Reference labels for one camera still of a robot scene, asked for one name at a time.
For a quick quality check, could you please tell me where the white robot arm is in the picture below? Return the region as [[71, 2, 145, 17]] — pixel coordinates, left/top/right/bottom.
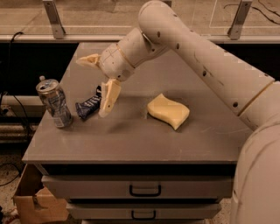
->
[[78, 0, 280, 224]]

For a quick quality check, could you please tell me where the dark blue rxbar wrapper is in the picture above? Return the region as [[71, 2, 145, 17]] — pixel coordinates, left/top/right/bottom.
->
[[75, 86, 102, 120]]

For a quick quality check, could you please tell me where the left metal bracket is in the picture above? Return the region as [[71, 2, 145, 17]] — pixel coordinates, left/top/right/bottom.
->
[[43, 0, 66, 39]]

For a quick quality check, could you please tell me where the black cable top right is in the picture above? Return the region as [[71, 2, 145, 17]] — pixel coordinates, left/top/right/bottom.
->
[[223, 0, 280, 24]]

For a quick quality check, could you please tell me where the black cable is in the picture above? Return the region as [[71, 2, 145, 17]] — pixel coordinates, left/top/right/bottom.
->
[[223, 0, 280, 24], [0, 31, 34, 141]]

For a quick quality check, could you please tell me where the silver redbull can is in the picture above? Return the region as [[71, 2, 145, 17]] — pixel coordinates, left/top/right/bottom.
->
[[36, 76, 72, 128]]

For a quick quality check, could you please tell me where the yellow wavy sponge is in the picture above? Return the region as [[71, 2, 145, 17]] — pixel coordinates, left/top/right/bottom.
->
[[147, 94, 190, 130]]

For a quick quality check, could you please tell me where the grey drawer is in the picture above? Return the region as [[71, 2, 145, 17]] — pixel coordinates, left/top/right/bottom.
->
[[42, 175, 233, 200], [66, 203, 221, 220]]

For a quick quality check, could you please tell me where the black upper drawer handle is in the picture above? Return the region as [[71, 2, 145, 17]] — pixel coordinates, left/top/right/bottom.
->
[[129, 185, 162, 197]]

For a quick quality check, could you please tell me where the black drawer handle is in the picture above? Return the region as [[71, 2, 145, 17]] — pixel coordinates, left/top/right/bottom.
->
[[129, 185, 162, 197], [130, 210, 157, 221]]

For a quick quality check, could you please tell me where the grey upper drawer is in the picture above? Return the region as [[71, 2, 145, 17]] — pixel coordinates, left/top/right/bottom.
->
[[42, 175, 233, 200]]

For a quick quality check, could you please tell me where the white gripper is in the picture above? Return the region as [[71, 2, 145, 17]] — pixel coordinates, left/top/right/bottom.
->
[[76, 44, 135, 118]]

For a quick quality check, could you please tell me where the black cable left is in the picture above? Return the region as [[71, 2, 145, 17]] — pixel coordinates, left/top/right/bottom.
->
[[0, 31, 34, 141]]

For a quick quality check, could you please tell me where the grey lower drawer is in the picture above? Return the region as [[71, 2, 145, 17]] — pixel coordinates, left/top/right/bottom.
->
[[66, 203, 221, 220]]

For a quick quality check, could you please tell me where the black lower drawer handle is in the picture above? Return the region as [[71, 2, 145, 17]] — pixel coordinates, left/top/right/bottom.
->
[[130, 210, 157, 221]]

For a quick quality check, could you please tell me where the right metal bracket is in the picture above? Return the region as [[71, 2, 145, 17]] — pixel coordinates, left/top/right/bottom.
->
[[227, 0, 253, 40]]

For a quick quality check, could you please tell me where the brown cardboard box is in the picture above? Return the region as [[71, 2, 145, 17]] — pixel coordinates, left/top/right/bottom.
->
[[13, 164, 68, 224]]

